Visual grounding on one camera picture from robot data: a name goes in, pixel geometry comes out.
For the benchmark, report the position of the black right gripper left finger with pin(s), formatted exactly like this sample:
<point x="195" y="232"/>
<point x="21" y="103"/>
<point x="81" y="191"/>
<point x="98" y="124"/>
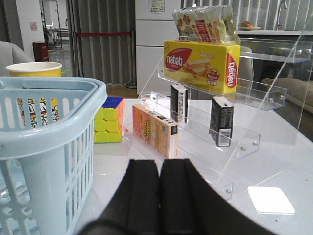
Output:
<point x="134" y="208"/>

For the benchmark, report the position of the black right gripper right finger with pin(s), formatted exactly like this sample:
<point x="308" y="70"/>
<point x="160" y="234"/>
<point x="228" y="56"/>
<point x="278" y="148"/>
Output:
<point x="190" y="206"/>

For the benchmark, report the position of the black tissue pack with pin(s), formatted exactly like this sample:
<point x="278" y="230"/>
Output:
<point x="221" y="121"/>
<point x="179" y="103"/>

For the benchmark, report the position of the light blue plastic basket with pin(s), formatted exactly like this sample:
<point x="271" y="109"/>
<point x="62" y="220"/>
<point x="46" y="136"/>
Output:
<point x="46" y="152"/>

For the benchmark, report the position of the orange snack box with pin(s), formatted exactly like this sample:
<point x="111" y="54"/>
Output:
<point x="156" y="130"/>

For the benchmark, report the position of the white square coaster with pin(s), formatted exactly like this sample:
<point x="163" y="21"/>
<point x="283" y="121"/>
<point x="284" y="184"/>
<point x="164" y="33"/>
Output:
<point x="270" y="200"/>

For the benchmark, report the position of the clear acrylic tiered shelf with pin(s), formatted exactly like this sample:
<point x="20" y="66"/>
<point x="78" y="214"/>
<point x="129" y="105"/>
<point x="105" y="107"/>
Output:
<point x="271" y="144"/>

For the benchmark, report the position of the colourful puzzle cube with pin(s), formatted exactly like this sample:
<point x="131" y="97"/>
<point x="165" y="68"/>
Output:
<point x="108" y="121"/>

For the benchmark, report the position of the yellow nabati wafer box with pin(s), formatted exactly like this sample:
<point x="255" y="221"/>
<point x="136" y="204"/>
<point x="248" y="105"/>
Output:
<point x="210" y="67"/>

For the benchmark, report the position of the cream snack bag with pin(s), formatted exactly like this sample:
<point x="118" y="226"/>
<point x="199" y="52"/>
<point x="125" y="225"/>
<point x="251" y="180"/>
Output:
<point x="210" y="24"/>

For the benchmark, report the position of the red barrier belt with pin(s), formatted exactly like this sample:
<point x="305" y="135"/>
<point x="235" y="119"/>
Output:
<point x="104" y="34"/>

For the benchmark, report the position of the red bin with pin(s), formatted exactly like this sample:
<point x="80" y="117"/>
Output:
<point x="40" y="51"/>

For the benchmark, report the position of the white cabinet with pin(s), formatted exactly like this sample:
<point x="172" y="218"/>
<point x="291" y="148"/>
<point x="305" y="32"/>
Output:
<point x="154" y="24"/>

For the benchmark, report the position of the fruit plate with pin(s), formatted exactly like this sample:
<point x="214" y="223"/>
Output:
<point x="247" y="26"/>

